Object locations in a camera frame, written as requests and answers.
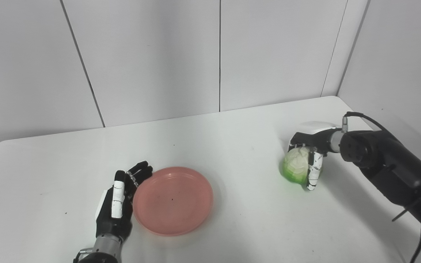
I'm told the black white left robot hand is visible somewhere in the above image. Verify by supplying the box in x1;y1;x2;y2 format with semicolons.
95;161;153;243

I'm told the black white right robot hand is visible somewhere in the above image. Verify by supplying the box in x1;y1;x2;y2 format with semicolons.
287;121;342;191

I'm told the green white cabbage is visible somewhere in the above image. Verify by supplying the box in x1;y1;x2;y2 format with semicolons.
282;147;311;187

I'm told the pink round plate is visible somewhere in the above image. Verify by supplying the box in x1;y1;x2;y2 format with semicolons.
133;167;214;236

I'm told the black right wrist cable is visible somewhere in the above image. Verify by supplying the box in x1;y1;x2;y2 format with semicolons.
342;112;421;263

